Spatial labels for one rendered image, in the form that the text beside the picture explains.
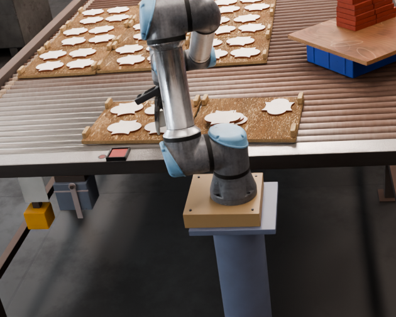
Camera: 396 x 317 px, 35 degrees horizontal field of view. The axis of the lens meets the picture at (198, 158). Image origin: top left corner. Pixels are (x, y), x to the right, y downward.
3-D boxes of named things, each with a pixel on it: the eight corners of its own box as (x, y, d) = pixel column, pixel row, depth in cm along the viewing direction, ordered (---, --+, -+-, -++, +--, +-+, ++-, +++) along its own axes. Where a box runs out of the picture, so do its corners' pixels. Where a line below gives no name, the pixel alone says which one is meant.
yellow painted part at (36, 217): (49, 229, 253) (34, 179, 241) (27, 229, 255) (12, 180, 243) (55, 217, 260) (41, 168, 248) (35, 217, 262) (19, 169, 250)
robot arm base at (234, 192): (258, 203, 197) (256, 176, 192) (210, 207, 198) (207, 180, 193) (255, 178, 210) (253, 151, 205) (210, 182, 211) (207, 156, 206)
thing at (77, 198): (93, 219, 245) (83, 179, 236) (60, 219, 248) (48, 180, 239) (102, 202, 255) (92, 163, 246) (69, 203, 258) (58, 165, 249)
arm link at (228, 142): (254, 172, 195) (251, 133, 188) (211, 180, 193) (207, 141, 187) (245, 153, 205) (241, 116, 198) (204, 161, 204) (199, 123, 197)
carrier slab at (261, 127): (295, 142, 227) (295, 138, 226) (185, 142, 238) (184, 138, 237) (304, 100, 256) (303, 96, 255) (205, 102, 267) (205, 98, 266)
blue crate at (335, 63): (405, 58, 279) (406, 36, 274) (352, 79, 267) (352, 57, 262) (356, 42, 303) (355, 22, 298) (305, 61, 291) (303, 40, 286)
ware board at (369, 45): (453, 31, 272) (453, 27, 271) (366, 66, 252) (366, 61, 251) (368, 9, 311) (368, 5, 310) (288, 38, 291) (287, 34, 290)
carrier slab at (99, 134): (183, 143, 238) (182, 139, 237) (82, 144, 248) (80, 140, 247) (202, 102, 267) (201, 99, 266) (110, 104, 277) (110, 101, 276)
